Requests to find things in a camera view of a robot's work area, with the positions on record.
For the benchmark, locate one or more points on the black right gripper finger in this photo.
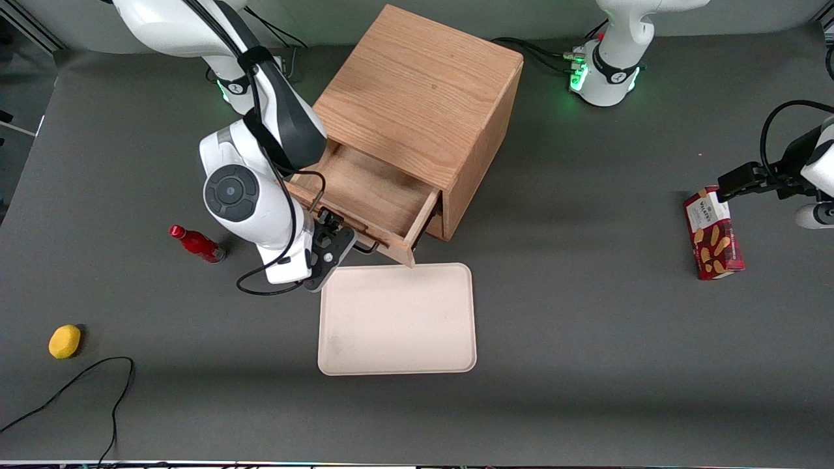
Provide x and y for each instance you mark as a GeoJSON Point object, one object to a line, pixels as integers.
{"type": "Point", "coordinates": [339, 226]}
{"type": "Point", "coordinates": [324, 221]}

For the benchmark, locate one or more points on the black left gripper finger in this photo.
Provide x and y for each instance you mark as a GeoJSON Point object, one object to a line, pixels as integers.
{"type": "Point", "coordinates": [722, 195]}
{"type": "Point", "coordinates": [732, 191]}

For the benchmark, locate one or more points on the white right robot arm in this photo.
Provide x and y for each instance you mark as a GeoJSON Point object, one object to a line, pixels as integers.
{"type": "Point", "coordinates": [260, 215]}

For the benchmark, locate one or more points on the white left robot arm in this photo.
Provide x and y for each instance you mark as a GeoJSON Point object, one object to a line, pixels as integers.
{"type": "Point", "coordinates": [616, 78]}

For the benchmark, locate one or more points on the oak wooden drawer cabinet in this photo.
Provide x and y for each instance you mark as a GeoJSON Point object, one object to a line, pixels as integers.
{"type": "Point", "coordinates": [423, 85]}

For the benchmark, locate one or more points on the red shortbread cookie box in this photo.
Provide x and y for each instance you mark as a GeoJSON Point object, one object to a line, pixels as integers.
{"type": "Point", "coordinates": [717, 247]}

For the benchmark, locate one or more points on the cream plastic tray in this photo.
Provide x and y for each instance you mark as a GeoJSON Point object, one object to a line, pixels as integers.
{"type": "Point", "coordinates": [397, 319]}

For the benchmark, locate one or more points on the red bottle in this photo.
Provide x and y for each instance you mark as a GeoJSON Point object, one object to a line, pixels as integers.
{"type": "Point", "coordinates": [195, 243]}

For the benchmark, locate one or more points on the yellow lemon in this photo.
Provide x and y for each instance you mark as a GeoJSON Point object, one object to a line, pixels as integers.
{"type": "Point", "coordinates": [64, 342]}

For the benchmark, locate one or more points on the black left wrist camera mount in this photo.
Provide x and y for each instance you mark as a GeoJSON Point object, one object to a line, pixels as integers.
{"type": "Point", "coordinates": [800, 159]}

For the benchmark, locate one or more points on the aluminium frame profile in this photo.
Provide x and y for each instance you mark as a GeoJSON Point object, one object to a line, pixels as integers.
{"type": "Point", "coordinates": [827, 25]}
{"type": "Point", "coordinates": [32, 26]}

